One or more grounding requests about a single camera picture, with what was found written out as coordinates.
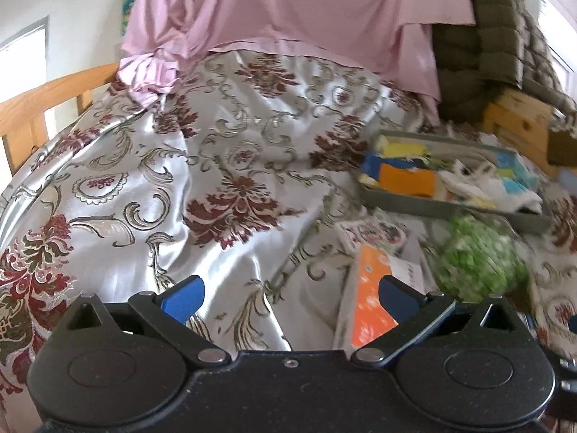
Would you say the grey tray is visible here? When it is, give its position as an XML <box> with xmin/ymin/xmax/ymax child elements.
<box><xmin>358</xmin><ymin>130</ymin><xmax>553</xmax><ymax>235</ymax></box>

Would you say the orange white packet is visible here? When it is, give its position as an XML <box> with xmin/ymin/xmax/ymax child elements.
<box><xmin>334</xmin><ymin>244</ymin><xmax>424</xmax><ymax>353</ymax></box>

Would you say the white whale print cloth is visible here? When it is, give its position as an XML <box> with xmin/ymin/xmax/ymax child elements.
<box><xmin>439</xmin><ymin>162</ymin><xmax>544</xmax><ymax>215</ymax></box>

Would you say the printed tissue packet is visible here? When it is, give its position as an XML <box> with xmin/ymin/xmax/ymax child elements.
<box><xmin>336</xmin><ymin>216</ymin><xmax>409</xmax><ymax>255</ymax></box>

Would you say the olive puffer jacket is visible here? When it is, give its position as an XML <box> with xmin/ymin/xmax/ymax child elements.
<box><xmin>430</xmin><ymin>0</ymin><xmax>577</xmax><ymax>122</ymax></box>

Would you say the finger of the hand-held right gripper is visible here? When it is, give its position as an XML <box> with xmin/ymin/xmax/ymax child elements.
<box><xmin>552</xmin><ymin>353</ymin><xmax>577</xmax><ymax>398</ymax></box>

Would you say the floral satin bedspread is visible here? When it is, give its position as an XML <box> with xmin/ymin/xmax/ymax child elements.
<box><xmin>0</xmin><ymin>49</ymin><xmax>577</xmax><ymax>433</ymax></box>

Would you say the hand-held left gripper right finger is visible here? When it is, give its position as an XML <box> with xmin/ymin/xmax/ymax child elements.
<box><xmin>351</xmin><ymin>275</ymin><xmax>532</xmax><ymax>367</ymax></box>

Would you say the wooden bed frame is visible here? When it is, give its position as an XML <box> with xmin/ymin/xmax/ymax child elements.
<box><xmin>0</xmin><ymin>63</ymin><xmax>577</xmax><ymax>178</ymax></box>

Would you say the bag of green pieces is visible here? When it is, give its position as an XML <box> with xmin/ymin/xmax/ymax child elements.
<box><xmin>435</xmin><ymin>216</ymin><xmax>530</xmax><ymax>303</ymax></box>

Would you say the teal wall poster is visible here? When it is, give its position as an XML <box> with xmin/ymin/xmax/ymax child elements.
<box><xmin>121</xmin><ymin>0</ymin><xmax>142</xmax><ymax>37</ymax></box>

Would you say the orange ribbed cap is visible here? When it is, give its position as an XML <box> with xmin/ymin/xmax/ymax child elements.
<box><xmin>378</xmin><ymin>163</ymin><xmax>439</xmax><ymax>198</ymax></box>

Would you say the cartoon print towel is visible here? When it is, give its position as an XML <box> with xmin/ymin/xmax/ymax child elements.
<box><xmin>363</xmin><ymin>137</ymin><xmax>497</xmax><ymax>190</ymax></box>

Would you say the pink bed sheet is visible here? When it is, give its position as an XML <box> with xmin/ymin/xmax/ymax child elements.
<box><xmin>118</xmin><ymin>0</ymin><xmax>476</xmax><ymax>106</ymax></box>

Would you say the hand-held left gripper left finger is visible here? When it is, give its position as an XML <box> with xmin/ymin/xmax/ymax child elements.
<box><xmin>43</xmin><ymin>274</ymin><xmax>233</xmax><ymax>368</ymax></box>

